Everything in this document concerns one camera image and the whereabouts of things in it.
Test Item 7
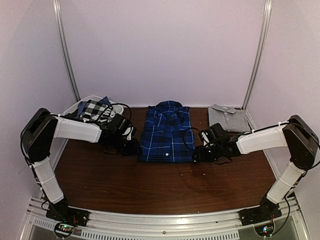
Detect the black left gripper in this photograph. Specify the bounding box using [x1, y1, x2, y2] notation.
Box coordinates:
[111, 134, 143, 158]

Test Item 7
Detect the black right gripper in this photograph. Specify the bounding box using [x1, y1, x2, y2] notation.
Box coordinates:
[192, 143, 223, 163]

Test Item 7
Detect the blue plaid long sleeve shirt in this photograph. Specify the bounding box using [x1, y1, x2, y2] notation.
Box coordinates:
[139, 100, 195, 163]

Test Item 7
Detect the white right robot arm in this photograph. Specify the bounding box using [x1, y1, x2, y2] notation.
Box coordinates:
[192, 115, 320, 221]

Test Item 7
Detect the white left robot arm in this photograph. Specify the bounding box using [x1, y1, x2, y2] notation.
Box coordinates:
[20, 108, 141, 222]

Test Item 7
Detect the white plastic laundry basket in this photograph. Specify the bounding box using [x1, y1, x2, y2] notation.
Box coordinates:
[63, 99, 124, 115]

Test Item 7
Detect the black white checked shirt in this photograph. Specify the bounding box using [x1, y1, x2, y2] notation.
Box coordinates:
[76, 100, 117, 124]

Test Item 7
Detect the folded grey shirt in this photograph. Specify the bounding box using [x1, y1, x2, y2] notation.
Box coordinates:
[208, 104, 251, 133]

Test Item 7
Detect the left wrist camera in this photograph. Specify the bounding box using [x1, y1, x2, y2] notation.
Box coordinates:
[108, 113, 137, 141]

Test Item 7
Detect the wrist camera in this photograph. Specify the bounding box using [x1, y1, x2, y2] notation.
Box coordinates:
[108, 113, 137, 141]
[199, 123, 231, 144]

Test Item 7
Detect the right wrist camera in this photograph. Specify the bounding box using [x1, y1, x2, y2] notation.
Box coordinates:
[199, 123, 231, 144]

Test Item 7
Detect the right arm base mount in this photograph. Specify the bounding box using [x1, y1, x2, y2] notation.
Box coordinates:
[238, 195, 282, 237]

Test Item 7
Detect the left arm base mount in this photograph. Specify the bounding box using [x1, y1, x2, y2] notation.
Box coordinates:
[46, 198, 90, 240]

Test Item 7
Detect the aluminium front rail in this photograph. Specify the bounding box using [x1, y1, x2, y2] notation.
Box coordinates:
[24, 198, 308, 240]

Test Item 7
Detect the left aluminium corner post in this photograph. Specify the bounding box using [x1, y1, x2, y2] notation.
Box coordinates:
[52, 0, 81, 102]

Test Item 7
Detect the aluminium corner post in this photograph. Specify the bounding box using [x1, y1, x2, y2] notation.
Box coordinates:
[242, 0, 272, 111]
[52, 0, 81, 102]

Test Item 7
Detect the right aluminium corner post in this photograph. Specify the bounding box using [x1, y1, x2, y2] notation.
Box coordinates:
[242, 0, 272, 111]

